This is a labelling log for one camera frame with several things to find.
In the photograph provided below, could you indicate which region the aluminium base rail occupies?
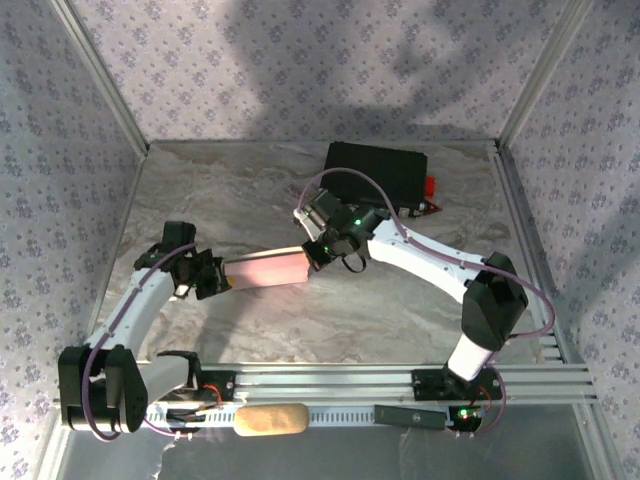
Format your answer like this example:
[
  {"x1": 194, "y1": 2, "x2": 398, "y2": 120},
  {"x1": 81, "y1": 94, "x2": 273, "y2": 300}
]
[{"x1": 54, "y1": 363, "x2": 599, "y2": 406}]

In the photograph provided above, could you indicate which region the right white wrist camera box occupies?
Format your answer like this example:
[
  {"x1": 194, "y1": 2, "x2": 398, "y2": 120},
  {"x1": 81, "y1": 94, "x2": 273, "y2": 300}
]
[{"x1": 292, "y1": 202, "x2": 324, "y2": 241}]

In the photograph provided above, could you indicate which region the left aluminium frame post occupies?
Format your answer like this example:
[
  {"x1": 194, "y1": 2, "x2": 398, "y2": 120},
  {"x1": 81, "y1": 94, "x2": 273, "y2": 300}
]
[{"x1": 49, "y1": 0, "x2": 151, "y2": 154}]

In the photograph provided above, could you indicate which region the pink paper box sheet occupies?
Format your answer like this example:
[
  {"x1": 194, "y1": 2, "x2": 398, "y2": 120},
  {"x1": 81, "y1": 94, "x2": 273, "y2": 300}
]
[{"x1": 223, "y1": 245, "x2": 310, "y2": 291}]

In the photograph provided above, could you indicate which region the white slotted cable duct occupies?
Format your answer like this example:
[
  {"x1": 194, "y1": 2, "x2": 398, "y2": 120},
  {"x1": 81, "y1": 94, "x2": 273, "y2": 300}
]
[{"x1": 144, "y1": 405, "x2": 451, "y2": 430}]

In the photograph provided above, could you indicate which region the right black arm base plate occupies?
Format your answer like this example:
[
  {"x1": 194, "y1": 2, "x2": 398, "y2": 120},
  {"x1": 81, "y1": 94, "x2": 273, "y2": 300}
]
[{"x1": 410, "y1": 368, "x2": 503, "y2": 401}]

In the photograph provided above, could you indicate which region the right aluminium frame post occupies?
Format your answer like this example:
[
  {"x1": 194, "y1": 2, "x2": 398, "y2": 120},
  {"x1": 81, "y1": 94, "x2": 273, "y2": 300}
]
[{"x1": 497, "y1": 0, "x2": 596, "y2": 146}]

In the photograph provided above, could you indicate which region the tan oblong sponge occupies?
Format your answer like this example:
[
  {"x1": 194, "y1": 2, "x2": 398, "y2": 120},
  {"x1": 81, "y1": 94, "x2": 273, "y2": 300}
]
[{"x1": 233, "y1": 402, "x2": 310, "y2": 438}]

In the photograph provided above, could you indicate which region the black rectangular device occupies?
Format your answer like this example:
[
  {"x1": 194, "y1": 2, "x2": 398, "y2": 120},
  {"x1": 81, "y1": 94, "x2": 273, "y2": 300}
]
[{"x1": 373, "y1": 403, "x2": 447, "y2": 431}]

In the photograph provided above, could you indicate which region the black cable connector block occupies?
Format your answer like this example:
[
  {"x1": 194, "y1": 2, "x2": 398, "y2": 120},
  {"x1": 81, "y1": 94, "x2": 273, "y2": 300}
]
[{"x1": 166, "y1": 407, "x2": 206, "y2": 434}]

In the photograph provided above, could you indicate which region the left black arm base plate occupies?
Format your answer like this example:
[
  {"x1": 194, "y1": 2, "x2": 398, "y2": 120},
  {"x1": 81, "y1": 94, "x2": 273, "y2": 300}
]
[{"x1": 145, "y1": 369, "x2": 237, "y2": 404}]

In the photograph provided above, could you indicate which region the aluminium side rail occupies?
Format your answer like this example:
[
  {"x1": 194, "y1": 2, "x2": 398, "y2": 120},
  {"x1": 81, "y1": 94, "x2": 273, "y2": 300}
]
[{"x1": 492, "y1": 141, "x2": 586, "y2": 366}]

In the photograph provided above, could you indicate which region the black case with metal handle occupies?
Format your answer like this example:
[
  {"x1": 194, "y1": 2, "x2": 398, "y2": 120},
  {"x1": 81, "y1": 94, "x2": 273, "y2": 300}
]
[{"x1": 323, "y1": 141, "x2": 430, "y2": 219}]

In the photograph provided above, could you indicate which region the circuit board with green light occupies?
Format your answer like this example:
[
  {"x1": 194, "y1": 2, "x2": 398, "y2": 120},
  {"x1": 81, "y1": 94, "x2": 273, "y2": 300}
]
[{"x1": 447, "y1": 404, "x2": 485, "y2": 434}]

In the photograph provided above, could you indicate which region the aluminium frame post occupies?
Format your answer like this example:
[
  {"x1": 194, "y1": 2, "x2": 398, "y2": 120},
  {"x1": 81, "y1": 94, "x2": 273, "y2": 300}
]
[
  {"x1": 497, "y1": 0, "x2": 596, "y2": 146},
  {"x1": 49, "y1": 0, "x2": 151, "y2": 154}
]

